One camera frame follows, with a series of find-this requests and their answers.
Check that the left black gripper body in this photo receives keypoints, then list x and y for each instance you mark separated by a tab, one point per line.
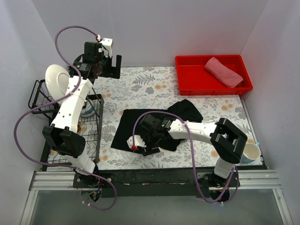
112	71

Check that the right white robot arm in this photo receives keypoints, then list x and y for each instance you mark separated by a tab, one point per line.
227	139

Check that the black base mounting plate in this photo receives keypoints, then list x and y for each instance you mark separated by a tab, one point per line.
155	182

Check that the blue ceramic mug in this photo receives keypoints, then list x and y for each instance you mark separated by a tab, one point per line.
250	154

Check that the white patterned cup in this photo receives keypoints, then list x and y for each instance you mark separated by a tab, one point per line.
87	111

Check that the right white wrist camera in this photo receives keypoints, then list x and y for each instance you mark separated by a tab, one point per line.
136	143

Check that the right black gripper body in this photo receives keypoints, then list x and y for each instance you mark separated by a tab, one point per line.
148	151

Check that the red plastic bin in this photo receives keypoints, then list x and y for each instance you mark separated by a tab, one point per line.
195	80

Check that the aluminium frame rail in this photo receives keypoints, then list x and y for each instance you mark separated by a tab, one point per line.
53	181

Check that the rolled pink t shirt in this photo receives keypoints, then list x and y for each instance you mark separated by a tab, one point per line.
225	75

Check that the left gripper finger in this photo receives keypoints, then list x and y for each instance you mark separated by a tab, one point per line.
118	62
112	72

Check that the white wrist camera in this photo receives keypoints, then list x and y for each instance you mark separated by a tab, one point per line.
136	143
107	44

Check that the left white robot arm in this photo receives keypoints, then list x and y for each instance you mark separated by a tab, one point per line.
71	88

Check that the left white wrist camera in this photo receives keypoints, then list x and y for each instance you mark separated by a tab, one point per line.
107	44

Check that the white ceramic plate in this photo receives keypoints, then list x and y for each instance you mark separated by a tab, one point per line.
57	81

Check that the floral table mat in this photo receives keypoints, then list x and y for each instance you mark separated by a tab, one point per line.
144	88

